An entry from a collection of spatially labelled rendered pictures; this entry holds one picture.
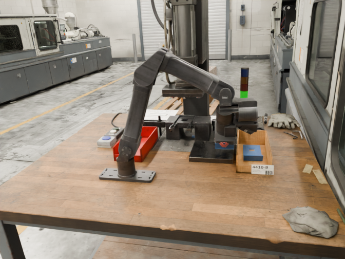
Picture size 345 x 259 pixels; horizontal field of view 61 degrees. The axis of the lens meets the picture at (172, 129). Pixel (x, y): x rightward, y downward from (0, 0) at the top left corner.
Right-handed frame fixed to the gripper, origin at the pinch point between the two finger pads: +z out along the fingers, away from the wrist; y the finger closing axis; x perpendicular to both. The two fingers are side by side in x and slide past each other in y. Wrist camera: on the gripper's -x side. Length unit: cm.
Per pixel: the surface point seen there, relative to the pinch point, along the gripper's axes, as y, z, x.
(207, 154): 0.4, 7.4, 6.4
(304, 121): 56, 51, -48
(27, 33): 446, 223, 409
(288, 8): 514, 236, -131
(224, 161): -2.8, 6.7, -0.1
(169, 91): 27.7, -1.1, 23.8
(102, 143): 8, 12, 54
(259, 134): 14.2, 11.5, -14.6
